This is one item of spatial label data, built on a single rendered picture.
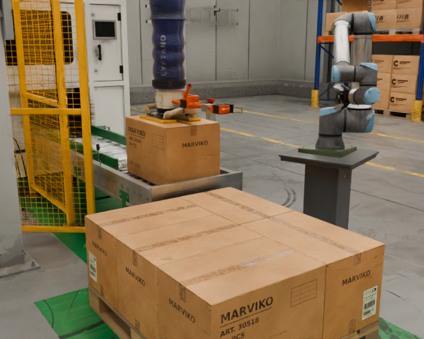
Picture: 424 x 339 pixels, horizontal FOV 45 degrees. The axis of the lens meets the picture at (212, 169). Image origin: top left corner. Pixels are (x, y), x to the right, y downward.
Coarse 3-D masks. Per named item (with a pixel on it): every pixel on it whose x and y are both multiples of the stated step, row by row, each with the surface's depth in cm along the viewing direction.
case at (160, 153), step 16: (128, 128) 358; (144, 128) 337; (160, 128) 318; (176, 128) 316; (192, 128) 322; (208, 128) 329; (128, 144) 362; (144, 144) 340; (160, 144) 321; (176, 144) 318; (192, 144) 325; (208, 144) 331; (128, 160) 366; (144, 160) 344; (160, 160) 324; (176, 160) 320; (192, 160) 327; (208, 160) 334; (144, 176) 347; (160, 176) 327; (176, 176) 323; (192, 176) 330; (208, 176) 337
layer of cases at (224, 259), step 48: (240, 192) 319; (96, 240) 267; (144, 240) 242; (192, 240) 242; (240, 240) 242; (288, 240) 242; (336, 240) 242; (96, 288) 277; (144, 288) 227; (192, 288) 195; (240, 288) 195; (288, 288) 205; (336, 288) 223; (192, 336) 197; (240, 336) 194; (288, 336) 211; (336, 336) 230
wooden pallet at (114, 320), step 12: (96, 300) 279; (96, 312) 282; (108, 312) 279; (108, 324) 269; (120, 324) 267; (372, 324) 245; (120, 336) 257; (132, 336) 245; (144, 336) 234; (348, 336) 235; (360, 336) 241; (372, 336) 247
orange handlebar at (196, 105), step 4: (188, 96) 357; (192, 96) 358; (196, 96) 360; (172, 100) 335; (176, 100) 332; (188, 104) 319; (192, 104) 316; (196, 104) 313; (200, 104) 310; (208, 108) 302; (224, 108) 292; (228, 108) 293
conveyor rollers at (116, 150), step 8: (96, 136) 514; (104, 144) 472; (112, 144) 476; (120, 144) 472; (104, 152) 435; (112, 152) 439; (120, 152) 435; (120, 160) 406; (120, 168) 385; (136, 176) 356; (152, 184) 341
